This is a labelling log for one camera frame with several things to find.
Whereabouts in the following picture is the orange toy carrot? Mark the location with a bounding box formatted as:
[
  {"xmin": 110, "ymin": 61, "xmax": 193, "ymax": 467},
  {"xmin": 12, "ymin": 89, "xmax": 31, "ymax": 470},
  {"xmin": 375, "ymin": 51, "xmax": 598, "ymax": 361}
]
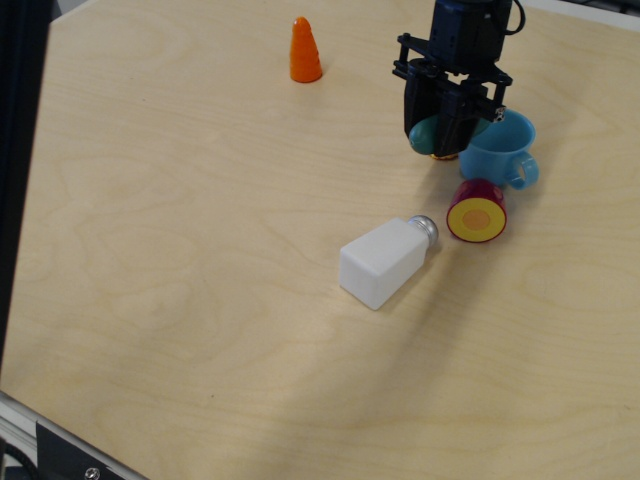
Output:
[{"xmin": 289, "ymin": 16, "xmax": 323, "ymax": 83}]

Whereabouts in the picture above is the blue plastic cup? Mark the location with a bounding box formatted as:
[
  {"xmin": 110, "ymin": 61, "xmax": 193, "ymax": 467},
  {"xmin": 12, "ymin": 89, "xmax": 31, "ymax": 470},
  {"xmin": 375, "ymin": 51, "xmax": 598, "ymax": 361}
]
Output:
[{"xmin": 459, "ymin": 110, "xmax": 540, "ymax": 190}]

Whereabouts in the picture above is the black cable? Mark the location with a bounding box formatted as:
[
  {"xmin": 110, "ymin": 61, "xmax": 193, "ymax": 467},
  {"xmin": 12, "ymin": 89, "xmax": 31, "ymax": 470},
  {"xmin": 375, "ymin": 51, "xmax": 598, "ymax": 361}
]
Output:
[{"xmin": 0, "ymin": 439, "xmax": 41, "ymax": 480}]

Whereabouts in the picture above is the yellow toy corn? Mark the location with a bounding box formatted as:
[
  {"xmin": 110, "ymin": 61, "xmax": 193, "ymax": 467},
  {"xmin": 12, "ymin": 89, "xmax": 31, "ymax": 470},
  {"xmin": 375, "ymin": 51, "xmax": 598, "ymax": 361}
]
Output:
[{"xmin": 430, "ymin": 153, "xmax": 458, "ymax": 161}]

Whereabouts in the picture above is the black corner bracket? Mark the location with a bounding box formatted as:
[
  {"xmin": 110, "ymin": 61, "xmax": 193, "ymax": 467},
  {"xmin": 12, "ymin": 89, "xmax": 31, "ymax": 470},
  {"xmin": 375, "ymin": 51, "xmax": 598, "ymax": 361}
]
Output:
[{"xmin": 36, "ymin": 422, "xmax": 130, "ymax": 479}]

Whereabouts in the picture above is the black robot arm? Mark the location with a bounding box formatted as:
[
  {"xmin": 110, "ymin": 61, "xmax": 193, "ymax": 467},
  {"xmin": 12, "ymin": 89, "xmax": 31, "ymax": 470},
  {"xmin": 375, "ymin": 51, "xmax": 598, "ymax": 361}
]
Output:
[{"xmin": 1, "ymin": 1, "xmax": 523, "ymax": 330}]

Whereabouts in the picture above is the white salt shaker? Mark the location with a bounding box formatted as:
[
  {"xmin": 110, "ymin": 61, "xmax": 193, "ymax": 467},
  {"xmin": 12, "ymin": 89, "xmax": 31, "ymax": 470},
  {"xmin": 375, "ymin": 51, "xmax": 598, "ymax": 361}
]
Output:
[{"xmin": 339, "ymin": 215, "xmax": 439, "ymax": 310}]

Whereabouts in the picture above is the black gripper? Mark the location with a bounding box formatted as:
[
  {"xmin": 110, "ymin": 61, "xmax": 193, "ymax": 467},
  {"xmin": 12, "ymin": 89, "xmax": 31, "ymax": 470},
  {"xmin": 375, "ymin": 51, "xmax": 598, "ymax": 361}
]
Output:
[{"xmin": 393, "ymin": 9, "xmax": 514, "ymax": 158}]

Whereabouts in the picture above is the red yellow toy cylinder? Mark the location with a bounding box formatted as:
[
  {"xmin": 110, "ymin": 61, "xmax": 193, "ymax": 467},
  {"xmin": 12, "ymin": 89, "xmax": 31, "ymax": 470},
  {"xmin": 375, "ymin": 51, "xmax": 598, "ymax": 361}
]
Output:
[{"xmin": 446, "ymin": 178, "xmax": 507, "ymax": 243}]

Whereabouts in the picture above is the green toy cucumber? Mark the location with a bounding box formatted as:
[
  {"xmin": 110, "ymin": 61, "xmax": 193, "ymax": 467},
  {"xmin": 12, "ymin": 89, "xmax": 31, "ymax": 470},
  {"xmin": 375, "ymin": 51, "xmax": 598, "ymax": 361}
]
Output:
[{"xmin": 408, "ymin": 117, "xmax": 491, "ymax": 155}]

